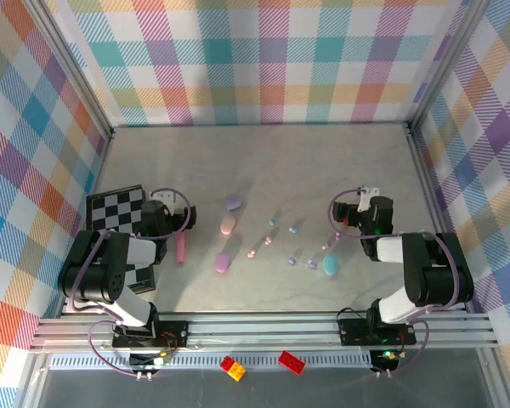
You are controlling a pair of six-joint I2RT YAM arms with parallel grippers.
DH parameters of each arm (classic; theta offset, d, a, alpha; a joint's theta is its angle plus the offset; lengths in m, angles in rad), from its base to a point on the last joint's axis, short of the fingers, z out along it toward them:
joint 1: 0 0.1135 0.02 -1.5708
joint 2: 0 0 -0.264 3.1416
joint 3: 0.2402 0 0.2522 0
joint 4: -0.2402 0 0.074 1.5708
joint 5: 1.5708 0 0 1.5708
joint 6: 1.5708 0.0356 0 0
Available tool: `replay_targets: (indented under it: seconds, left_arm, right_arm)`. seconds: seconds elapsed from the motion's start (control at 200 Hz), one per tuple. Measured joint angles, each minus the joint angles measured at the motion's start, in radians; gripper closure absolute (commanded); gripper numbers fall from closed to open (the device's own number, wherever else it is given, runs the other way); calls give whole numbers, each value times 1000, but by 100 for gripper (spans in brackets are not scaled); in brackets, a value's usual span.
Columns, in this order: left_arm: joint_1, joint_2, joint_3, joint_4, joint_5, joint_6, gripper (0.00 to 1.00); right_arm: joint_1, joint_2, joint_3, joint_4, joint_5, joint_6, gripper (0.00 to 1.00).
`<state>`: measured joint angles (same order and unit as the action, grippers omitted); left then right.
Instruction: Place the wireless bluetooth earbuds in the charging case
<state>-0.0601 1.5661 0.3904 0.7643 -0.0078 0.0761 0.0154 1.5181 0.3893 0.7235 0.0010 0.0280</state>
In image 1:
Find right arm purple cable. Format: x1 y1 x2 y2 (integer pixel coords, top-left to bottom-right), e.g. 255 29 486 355
329 188 467 378

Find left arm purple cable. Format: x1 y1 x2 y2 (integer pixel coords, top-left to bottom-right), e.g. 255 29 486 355
65 186 196 379

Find aluminium side rail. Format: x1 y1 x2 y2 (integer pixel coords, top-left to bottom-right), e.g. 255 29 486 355
59 129 116 318
405 122 471 315

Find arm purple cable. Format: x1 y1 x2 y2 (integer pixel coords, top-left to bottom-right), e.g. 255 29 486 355
329 188 467 378
65 186 196 379

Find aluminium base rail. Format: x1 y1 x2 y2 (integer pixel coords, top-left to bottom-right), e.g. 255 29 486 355
28 311 501 353

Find red and yellow toy bricks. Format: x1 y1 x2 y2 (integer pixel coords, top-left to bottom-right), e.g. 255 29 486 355
219 355 247 382

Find orchid earbud charging case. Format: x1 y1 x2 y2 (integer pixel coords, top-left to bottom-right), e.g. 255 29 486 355
214 251 233 273

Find grey slotted cable duct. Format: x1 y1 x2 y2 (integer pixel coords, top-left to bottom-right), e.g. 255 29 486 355
48 353 374 370

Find aluminium frame post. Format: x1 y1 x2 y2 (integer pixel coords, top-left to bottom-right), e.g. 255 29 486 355
407 0 492 131
23 0 114 141

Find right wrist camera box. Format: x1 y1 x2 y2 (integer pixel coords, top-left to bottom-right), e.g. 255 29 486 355
356 185 380 213

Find red toy brick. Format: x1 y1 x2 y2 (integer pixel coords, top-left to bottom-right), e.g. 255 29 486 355
278 350 306 375

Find black controller board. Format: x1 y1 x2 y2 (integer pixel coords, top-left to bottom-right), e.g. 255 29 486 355
128 351 174 371
368 348 400 371

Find pink microphone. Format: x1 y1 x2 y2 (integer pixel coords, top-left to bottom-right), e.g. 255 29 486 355
176 231 188 267

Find blue earbud charging case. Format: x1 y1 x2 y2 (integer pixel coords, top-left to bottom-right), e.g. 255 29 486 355
321 253 340 277

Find black white checkerboard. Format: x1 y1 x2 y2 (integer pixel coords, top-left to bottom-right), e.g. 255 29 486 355
86 184 157 294

